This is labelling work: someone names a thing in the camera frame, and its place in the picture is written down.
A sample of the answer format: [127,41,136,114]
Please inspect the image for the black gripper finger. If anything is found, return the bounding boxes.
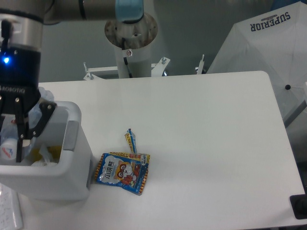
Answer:
[0,95,13,131]
[15,101,57,162]

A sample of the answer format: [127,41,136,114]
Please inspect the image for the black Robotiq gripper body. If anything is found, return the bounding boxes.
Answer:
[0,46,41,116]

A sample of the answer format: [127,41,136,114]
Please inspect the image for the clear plastic water bottle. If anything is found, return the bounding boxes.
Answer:
[0,86,55,162]

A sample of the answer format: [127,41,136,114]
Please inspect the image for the blue yellow snack wrapper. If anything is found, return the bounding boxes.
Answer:
[125,128,138,154]

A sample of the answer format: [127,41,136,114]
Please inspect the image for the blue raccoon snack bag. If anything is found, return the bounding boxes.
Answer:
[94,152,151,195]

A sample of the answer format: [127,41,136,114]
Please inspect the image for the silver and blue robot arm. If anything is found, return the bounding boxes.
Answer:
[0,0,144,162]

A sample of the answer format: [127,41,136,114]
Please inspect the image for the crumpled white yellow trash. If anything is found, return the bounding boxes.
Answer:
[29,144,61,167]

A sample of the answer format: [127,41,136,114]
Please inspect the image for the white plastic trash can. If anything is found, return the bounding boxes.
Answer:
[0,101,93,200]

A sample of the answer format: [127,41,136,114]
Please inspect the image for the white Superior umbrella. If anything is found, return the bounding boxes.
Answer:
[208,1,307,117]

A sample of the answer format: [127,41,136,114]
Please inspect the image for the black device at table corner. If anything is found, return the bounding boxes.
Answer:
[290,194,307,219]

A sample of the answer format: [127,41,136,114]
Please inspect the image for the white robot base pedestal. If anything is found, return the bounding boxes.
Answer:
[105,13,158,79]

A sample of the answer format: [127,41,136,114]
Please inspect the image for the white metal frame bracket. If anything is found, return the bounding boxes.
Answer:
[83,55,207,81]

